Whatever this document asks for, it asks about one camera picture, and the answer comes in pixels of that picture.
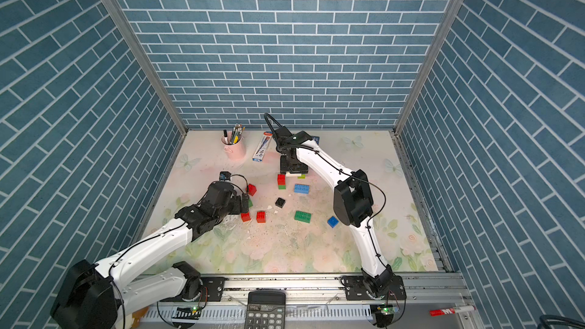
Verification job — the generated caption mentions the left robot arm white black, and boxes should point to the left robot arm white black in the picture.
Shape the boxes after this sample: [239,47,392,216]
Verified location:
[50,181,249,328]

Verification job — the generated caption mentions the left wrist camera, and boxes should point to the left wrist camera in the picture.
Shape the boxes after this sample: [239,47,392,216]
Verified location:
[219,171,232,181]

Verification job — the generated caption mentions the blue long lego brick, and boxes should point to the blue long lego brick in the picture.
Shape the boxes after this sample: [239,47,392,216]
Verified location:
[294,184,310,194]

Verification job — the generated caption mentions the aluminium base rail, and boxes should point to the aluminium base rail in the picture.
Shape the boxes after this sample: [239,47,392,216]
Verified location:
[137,272,483,328]

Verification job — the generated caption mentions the pens in cup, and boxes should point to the pens in cup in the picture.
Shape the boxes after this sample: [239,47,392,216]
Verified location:
[222,124,245,146]

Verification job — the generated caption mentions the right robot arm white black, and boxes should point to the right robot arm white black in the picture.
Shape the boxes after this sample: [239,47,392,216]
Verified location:
[269,124,407,302]

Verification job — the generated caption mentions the pink pen holder cup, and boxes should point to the pink pen holder cup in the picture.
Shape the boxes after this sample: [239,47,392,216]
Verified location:
[221,137,246,161]

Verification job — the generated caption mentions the black calculator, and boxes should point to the black calculator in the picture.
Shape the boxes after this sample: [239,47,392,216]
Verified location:
[245,289,286,329]

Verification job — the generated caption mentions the black lego brick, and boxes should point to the black lego brick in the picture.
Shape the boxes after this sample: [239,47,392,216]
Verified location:
[275,197,286,208]

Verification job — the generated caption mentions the white red pen box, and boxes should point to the white red pen box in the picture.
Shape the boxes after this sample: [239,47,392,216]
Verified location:
[252,132,273,162]

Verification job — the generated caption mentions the green long lego brick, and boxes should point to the green long lego brick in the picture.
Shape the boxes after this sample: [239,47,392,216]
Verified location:
[294,210,312,223]

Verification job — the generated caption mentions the blue small lego brick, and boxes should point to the blue small lego brick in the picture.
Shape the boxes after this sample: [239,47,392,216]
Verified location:
[327,216,339,228]

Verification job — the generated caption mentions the red white marker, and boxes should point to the red white marker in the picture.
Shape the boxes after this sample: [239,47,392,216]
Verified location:
[429,305,476,317]

